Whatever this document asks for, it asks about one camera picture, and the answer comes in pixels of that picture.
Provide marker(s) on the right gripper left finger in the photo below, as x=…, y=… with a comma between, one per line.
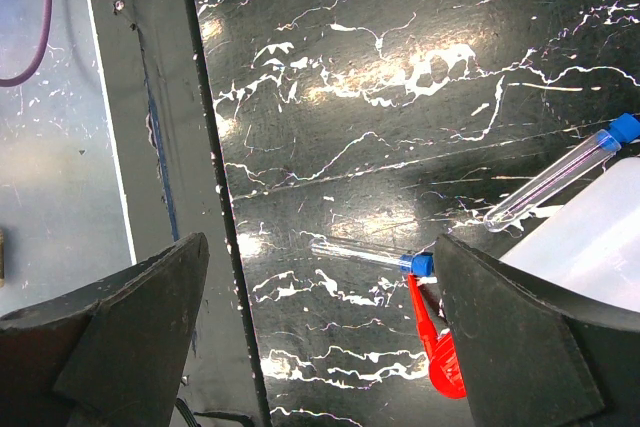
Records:
x=111, y=353

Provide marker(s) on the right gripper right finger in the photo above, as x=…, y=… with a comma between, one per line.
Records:
x=533, y=353

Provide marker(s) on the blue capped test tube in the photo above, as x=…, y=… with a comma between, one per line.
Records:
x=591, y=153
x=406, y=261

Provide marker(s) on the white wash bottle red cap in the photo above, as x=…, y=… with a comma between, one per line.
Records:
x=590, y=246

